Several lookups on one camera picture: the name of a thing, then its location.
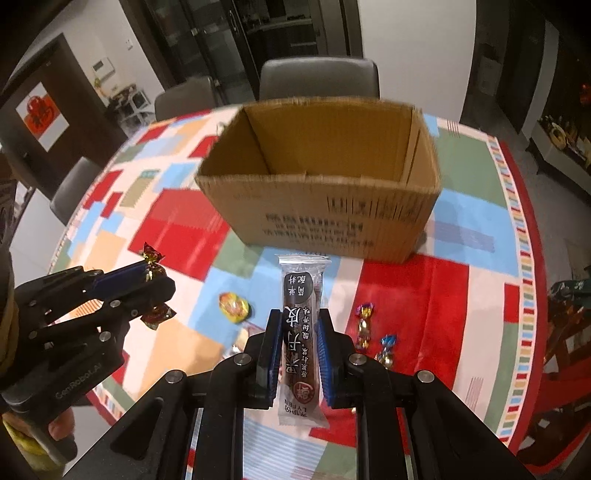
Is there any red gold candy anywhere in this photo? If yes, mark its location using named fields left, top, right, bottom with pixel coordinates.
left=140, top=241, right=177, bottom=329

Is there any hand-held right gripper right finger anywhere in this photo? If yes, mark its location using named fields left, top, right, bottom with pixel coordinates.
left=318, top=307, right=536, bottom=480

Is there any purple gold candy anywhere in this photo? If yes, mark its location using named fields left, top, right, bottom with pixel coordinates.
left=355, top=302, right=375, bottom=350

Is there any white wall intercom panel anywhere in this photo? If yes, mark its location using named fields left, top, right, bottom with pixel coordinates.
left=91, top=56, right=115, bottom=80

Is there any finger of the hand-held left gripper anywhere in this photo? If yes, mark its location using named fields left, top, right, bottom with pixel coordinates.
left=15, top=260, right=152, bottom=325
left=27, top=278, right=177, bottom=352

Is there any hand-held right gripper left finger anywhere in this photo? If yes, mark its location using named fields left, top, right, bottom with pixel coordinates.
left=60, top=308, right=283, bottom=480

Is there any yellow round candy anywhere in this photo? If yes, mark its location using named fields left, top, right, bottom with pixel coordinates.
left=218, top=292, right=254, bottom=324

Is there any white low cabinet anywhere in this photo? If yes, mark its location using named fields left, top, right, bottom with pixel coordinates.
left=526, top=117, right=591, bottom=204

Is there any sliding glass door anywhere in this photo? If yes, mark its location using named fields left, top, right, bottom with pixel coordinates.
left=134, top=0, right=259, bottom=100

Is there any grey dining chair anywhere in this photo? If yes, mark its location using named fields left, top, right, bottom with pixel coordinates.
left=48, top=157, right=105, bottom=227
left=259, top=59, right=382, bottom=102
left=154, top=76, right=227, bottom=121

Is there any blue gold candy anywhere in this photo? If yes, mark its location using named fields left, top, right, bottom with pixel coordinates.
left=375, top=335, right=400, bottom=368

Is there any brown wooden door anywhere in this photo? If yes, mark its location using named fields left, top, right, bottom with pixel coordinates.
left=0, top=34, right=127, bottom=195

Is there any red wooden chair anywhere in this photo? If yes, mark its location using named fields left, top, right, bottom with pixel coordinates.
left=536, top=277, right=591, bottom=462

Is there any white storage rack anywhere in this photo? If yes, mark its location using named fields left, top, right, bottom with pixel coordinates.
left=106, top=85, right=153, bottom=134

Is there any cardboard box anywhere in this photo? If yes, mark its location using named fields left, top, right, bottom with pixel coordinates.
left=194, top=98, right=441, bottom=264

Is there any person's left hand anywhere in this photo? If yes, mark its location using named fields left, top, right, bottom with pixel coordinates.
left=47, top=408, right=76, bottom=442

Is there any brown snack bar packet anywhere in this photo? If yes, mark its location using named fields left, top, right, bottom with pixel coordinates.
left=277, top=254, right=333, bottom=430

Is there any white floor appliance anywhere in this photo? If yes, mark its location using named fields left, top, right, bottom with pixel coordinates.
left=478, top=58, right=502, bottom=95

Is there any green patterned cloth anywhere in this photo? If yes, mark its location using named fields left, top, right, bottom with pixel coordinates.
left=547, top=278, right=591, bottom=305

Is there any dark tall cabinet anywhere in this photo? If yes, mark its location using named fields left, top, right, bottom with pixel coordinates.
left=510, top=18, right=561, bottom=137

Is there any red and white door poster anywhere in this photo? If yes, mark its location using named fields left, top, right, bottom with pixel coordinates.
left=16, top=80, right=70, bottom=151

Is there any colourful patchwork tablecloth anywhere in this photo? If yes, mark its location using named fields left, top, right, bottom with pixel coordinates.
left=46, top=104, right=550, bottom=480

